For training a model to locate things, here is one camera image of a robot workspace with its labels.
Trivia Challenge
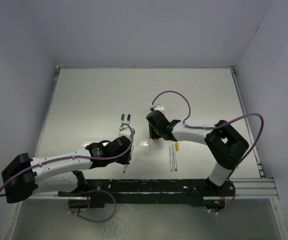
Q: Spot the purple marker pen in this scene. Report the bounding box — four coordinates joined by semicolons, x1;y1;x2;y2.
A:
123;146;134;174

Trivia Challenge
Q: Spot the yellow pen cap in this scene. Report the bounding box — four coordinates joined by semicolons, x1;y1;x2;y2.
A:
175;142;179;152

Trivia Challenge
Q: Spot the green marker pen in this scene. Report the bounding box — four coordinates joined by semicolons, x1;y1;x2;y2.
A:
120;113;125;126

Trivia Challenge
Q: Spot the blue marker pen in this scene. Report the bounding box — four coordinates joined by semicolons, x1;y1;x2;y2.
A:
126;114;131;126

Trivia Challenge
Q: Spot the yellow marker pen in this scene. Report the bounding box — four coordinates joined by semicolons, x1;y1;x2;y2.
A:
169;146;174;172

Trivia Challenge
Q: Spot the red marker pen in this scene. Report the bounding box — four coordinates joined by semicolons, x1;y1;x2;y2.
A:
172;145;178;172

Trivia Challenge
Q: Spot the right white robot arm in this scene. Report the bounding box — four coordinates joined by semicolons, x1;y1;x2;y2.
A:
146;110;249;196

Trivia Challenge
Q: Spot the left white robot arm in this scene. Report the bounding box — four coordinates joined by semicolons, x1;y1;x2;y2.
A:
0;136;133;204

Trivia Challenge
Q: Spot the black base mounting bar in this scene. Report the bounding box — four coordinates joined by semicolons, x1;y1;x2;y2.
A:
58;171;236;210

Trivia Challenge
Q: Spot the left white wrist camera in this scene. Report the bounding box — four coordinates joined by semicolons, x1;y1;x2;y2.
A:
118;125;135;140

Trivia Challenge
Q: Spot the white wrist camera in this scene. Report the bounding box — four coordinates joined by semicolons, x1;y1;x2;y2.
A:
118;125;135;140
149;104;165;113

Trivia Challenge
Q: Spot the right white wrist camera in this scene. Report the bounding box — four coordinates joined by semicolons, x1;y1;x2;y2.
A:
149;104;165;113

